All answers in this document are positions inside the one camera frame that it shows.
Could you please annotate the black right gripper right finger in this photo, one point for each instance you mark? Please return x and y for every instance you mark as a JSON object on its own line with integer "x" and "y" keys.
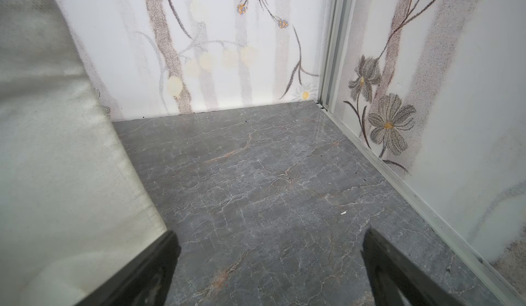
{"x": 393, "y": 278}

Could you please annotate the white tote pouch blue handles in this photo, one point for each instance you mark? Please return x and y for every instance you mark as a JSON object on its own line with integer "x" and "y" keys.
{"x": 73, "y": 209}

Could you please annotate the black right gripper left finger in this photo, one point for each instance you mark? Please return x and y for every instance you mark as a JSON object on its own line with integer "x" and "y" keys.
{"x": 146, "y": 280}

